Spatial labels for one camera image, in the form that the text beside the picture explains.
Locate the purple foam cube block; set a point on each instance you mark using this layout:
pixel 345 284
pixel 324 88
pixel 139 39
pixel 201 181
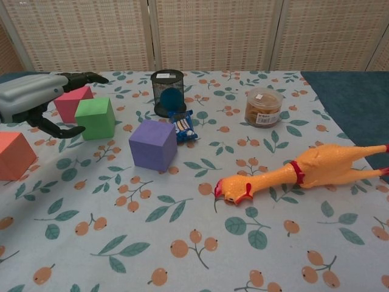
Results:
pixel 152 146

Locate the brown bamboo screen panel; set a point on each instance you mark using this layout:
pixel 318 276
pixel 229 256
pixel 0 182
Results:
pixel 7 57

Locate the clear jar of rubber bands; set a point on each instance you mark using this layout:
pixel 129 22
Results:
pixel 263 109

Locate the floral print tablecloth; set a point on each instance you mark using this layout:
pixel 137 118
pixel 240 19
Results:
pixel 194 237

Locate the pink foam cube block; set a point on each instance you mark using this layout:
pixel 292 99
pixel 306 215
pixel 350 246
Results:
pixel 68 105

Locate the orange foam cube block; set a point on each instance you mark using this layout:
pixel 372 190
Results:
pixel 13 158

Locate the black mesh pen holder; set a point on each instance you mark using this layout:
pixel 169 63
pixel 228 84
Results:
pixel 167 88

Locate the blue cookie snack packet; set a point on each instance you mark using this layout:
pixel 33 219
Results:
pixel 183 129

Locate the yellow rubber chicken toy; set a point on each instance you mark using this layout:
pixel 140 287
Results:
pixel 319 167

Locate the green foam cube block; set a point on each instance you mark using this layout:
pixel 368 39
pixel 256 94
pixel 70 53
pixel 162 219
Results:
pixel 95 120

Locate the beige bamboo screen panel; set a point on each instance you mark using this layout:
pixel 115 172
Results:
pixel 215 36
pixel 381 61
pixel 328 36
pixel 82 36

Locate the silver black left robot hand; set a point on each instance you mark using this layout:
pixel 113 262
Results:
pixel 27 94

